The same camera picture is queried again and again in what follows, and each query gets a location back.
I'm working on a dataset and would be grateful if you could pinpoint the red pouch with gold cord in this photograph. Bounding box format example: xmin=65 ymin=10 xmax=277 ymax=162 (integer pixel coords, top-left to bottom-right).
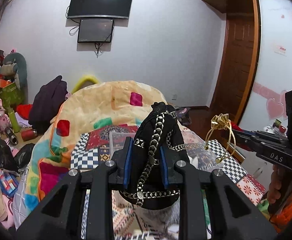
xmin=204 ymin=113 xmax=237 ymax=164

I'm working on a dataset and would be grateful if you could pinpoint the black pouch with chain pattern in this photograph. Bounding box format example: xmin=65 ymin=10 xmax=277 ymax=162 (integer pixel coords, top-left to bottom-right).
xmin=119 ymin=102 xmax=189 ymax=210

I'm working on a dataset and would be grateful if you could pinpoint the orange sleeve forearm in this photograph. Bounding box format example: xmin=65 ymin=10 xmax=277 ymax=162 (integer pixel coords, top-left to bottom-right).
xmin=270 ymin=195 xmax=292 ymax=233

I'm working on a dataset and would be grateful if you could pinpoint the person's right hand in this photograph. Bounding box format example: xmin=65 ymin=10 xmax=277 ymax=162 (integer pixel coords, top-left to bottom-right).
xmin=267 ymin=165 xmax=285 ymax=204

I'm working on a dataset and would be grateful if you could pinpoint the patterned patchwork bedsheet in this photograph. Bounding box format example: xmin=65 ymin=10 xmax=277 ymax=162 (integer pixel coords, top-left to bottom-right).
xmin=70 ymin=125 xmax=265 ymax=239

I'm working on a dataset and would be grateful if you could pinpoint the black plastic bag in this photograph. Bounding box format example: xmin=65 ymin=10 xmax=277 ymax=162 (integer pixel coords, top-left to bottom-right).
xmin=0 ymin=138 xmax=35 ymax=173

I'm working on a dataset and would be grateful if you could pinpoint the white wardrobe door with hearts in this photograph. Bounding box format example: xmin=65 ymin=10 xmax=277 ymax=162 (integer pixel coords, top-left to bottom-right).
xmin=239 ymin=0 xmax=292 ymax=130

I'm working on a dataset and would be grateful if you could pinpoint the red cylinder can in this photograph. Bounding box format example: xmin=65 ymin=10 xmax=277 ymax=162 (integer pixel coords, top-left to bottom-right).
xmin=21 ymin=129 xmax=38 ymax=141

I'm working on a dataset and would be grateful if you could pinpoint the clear plastic storage box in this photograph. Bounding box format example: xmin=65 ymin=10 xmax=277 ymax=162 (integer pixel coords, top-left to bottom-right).
xmin=109 ymin=131 xmax=136 ymax=155

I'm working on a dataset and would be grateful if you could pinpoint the green bottle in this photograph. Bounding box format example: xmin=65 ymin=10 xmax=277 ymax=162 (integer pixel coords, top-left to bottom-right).
xmin=7 ymin=107 xmax=21 ymax=133

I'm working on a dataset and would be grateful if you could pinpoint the dark bag on floor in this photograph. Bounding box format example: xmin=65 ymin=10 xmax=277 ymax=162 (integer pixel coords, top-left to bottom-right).
xmin=175 ymin=106 xmax=192 ymax=126

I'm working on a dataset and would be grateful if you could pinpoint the pink rabbit figurine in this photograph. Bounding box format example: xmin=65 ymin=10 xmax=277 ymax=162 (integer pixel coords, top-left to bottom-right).
xmin=0 ymin=99 xmax=11 ymax=133

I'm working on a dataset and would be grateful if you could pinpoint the brown wooden door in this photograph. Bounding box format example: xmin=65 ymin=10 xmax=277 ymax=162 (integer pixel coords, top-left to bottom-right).
xmin=210 ymin=15 xmax=255 ymax=121

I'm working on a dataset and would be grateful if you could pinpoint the dark purple clothing pile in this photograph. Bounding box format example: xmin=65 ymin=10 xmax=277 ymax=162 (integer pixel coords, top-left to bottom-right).
xmin=29 ymin=75 xmax=68 ymax=134

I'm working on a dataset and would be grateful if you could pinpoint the yellow plush blanket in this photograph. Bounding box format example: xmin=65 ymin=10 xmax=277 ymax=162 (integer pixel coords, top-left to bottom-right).
xmin=12 ymin=80 xmax=169 ymax=230

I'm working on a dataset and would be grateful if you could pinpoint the green storage box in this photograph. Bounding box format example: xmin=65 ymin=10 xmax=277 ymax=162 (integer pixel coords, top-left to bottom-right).
xmin=0 ymin=83 xmax=24 ymax=111

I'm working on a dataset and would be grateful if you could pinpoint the grey green plush toy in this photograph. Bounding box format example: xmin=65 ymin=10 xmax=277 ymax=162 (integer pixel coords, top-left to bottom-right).
xmin=0 ymin=53 xmax=27 ymax=90

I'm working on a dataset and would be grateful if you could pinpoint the small black monitor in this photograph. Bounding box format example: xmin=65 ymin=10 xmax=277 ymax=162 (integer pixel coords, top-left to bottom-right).
xmin=78 ymin=18 xmax=114 ymax=43

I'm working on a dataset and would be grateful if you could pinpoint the yellow foam ring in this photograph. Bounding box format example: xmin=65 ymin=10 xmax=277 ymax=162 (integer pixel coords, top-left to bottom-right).
xmin=71 ymin=74 xmax=102 ymax=94

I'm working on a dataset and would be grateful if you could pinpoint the wall mounted black television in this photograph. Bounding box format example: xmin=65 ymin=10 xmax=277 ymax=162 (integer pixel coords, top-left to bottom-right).
xmin=67 ymin=0 xmax=132 ymax=19

